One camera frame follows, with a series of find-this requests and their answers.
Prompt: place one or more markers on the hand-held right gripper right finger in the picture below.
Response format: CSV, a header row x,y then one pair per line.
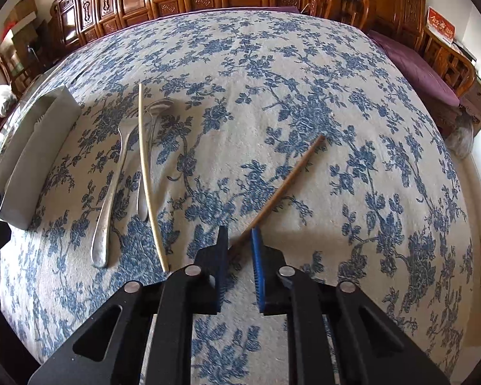
x,y
258,272

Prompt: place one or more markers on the long purple sofa cushion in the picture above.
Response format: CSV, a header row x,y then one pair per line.
x,y
282,9

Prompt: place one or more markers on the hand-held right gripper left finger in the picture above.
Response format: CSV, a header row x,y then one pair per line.
x,y
220,272

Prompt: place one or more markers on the red gift box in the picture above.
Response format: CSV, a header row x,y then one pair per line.
x,y
440,26

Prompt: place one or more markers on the brown cardboard box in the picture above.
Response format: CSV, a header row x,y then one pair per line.
x,y
24,8

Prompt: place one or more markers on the wooden side table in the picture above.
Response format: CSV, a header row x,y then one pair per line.
x,y
479,100

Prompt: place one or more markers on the small metal spoon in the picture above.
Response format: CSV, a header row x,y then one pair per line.
x,y
141,208

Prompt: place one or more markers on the stack of cardboard boxes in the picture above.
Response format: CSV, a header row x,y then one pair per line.
x,y
26,36

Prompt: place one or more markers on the carved wooden armchair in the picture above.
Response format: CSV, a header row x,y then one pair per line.
x,y
389,0

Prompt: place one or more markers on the purple armchair cushion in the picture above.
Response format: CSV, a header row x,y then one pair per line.
x,y
417,68

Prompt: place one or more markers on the clear plastic bag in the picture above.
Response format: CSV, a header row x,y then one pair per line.
x,y
0,97

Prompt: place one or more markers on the grey plastic bag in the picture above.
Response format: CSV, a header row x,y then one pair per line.
x,y
460,140

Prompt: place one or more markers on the light bamboo chopstick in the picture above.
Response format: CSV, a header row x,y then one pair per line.
x,y
146,168

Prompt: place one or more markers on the carved wooden chair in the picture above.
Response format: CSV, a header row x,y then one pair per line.
x,y
18,68

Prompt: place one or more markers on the brown wooden chopstick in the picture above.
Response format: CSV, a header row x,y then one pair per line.
x,y
288,180

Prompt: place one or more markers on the rectangular metal tin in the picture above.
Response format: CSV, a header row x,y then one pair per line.
x,y
32,176

